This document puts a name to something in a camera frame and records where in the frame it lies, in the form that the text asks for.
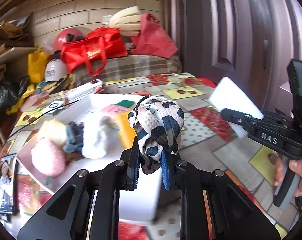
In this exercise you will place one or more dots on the plaid covered bench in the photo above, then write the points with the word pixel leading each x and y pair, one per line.
pixel 128 67

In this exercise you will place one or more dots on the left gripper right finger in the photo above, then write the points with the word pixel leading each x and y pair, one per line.
pixel 212 205

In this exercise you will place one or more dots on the dark red fabric bag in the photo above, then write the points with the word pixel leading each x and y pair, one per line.
pixel 153 40

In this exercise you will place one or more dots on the purple blue knitted scrunchie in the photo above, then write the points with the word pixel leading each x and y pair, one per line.
pixel 74 141

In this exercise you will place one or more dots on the fruit pattern tablecloth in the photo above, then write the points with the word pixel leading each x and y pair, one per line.
pixel 208 144

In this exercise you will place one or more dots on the round white charger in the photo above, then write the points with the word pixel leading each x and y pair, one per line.
pixel 53 108

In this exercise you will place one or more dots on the white foam block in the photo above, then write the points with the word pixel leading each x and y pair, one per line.
pixel 236 107
pixel 139 206

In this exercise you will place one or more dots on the red plastic bag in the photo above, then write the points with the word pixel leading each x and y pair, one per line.
pixel 206 82

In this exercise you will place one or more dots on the white helmet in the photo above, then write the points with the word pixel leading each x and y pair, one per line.
pixel 55 70

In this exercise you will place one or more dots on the white rectangular device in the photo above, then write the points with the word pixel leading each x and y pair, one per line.
pixel 83 90

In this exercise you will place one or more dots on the smartphone with video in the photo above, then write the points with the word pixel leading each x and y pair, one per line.
pixel 7 188

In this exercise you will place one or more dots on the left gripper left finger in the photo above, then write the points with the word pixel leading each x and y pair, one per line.
pixel 87 205

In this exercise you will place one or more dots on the yellow shopping bag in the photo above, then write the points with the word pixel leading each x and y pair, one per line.
pixel 37 61

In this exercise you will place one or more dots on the pink fluffy plush toy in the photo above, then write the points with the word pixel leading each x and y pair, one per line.
pixel 48 158

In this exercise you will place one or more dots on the black white patterned cloth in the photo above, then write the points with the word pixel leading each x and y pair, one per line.
pixel 157 123

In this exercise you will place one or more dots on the pink tissue pack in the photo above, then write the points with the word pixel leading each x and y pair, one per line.
pixel 114 109

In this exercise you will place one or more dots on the pale yellow sponge piece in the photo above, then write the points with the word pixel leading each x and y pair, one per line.
pixel 53 130

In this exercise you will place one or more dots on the black plastic bag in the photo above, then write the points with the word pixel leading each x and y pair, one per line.
pixel 11 92

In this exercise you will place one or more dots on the shiny red tote bag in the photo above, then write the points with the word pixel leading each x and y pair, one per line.
pixel 94 50

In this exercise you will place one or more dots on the cream foam cushion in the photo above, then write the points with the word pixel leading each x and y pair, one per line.
pixel 127 21

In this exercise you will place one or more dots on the red helmet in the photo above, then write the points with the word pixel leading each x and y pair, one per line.
pixel 65 36

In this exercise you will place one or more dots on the white cardboard tray box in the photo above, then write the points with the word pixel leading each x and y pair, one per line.
pixel 91 104

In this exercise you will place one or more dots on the metal shelf rack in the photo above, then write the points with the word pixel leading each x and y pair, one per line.
pixel 16 41

